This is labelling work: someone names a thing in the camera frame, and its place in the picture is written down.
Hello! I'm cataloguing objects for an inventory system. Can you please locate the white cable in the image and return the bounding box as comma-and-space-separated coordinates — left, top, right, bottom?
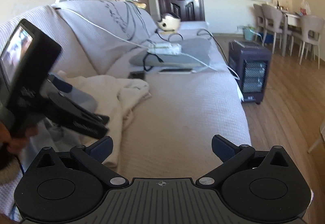
56, 7, 240, 81

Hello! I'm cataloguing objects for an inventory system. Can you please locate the white round helmet device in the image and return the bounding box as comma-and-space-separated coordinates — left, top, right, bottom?
157, 13, 181, 32

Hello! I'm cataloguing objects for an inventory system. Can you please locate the grey cushion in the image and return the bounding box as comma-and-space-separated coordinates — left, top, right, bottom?
129, 37, 212, 67

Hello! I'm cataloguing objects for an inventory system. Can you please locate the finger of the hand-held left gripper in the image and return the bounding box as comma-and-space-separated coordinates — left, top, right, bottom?
93, 113, 110, 123
73, 112, 110, 140

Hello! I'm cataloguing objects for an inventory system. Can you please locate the white power strip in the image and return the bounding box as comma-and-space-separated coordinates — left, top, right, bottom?
147, 42, 182, 56

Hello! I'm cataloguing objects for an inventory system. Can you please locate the white plastic bag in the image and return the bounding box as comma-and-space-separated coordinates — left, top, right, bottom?
300, 0, 312, 16

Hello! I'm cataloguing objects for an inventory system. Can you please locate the green bucket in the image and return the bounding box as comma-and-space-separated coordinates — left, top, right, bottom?
242, 26, 256, 41

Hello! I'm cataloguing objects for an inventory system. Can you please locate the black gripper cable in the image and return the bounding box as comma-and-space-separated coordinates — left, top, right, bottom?
14, 153, 26, 177

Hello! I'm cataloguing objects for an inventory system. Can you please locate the light blue sweater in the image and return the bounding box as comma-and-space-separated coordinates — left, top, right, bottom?
47, 74, 99, 128

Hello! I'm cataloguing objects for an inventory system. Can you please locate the white knit sweater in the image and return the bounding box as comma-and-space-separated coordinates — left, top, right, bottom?
46, 70, 152, 168

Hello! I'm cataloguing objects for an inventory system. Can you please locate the white covered sofa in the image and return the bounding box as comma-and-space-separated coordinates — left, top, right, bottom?
0, 0, 252, 224

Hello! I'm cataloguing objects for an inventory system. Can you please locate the person's left hand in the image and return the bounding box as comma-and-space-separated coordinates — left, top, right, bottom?
0, 122, 39, 155

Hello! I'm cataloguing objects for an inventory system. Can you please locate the grey dining chair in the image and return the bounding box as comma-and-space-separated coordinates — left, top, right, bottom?
253, 4, 267, 37
291, 15, 325, 68
261, 4, 293, 54

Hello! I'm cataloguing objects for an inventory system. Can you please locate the white printed sofa cushion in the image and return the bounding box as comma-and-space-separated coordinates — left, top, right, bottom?
52, 0, 157, 76

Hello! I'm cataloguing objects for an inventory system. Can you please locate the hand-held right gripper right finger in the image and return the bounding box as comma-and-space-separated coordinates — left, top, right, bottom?
197, 135, 292, 189

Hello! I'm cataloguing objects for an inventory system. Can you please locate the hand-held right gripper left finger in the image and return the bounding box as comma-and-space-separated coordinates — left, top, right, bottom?
32, 136, 130, 189

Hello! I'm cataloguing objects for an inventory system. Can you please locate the dark space heater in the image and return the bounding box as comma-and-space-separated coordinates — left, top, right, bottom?
229, 41, 273, 105

